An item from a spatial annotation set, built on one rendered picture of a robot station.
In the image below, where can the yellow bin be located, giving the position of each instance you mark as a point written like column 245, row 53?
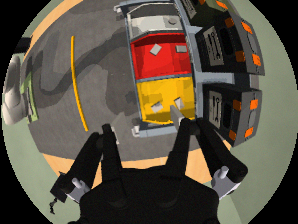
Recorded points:
column 166, row 92

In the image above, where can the red open bin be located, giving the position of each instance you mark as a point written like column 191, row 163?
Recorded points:
column 167, row 61

